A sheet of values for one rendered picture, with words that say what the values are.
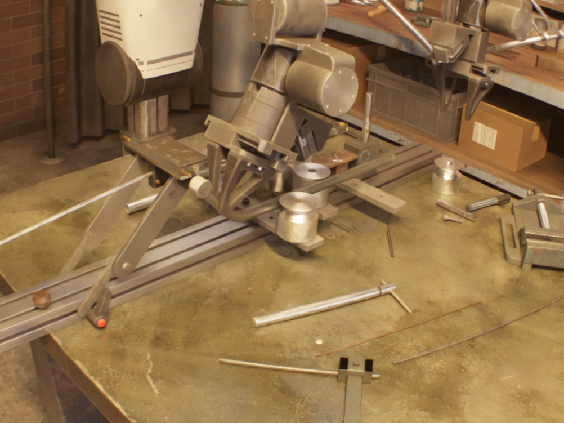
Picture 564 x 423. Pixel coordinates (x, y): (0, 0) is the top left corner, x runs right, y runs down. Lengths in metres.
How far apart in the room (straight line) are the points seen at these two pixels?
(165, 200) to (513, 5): 0.59
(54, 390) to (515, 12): 0.94
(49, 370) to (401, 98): 1.84
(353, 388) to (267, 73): 0.36
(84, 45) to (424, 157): 2.40
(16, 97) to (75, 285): 2.92
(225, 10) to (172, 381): 2.20
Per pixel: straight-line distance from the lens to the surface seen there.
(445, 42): 1.02
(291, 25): 0.79
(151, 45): 1.48
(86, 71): 3.42
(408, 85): 2.57
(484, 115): 2.41
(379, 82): 2.65
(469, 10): 1.09
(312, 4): 0.81
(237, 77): 2.86
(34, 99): 3.77
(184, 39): 1.53
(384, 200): 1.02
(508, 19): 1.05
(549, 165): 2.52
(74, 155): 3.47
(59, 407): 1.17
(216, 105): 2.92
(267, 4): 0.79
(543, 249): 0.98
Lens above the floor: 1.38
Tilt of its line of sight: 26 degrees down
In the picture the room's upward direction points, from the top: 4 degrees clockwise
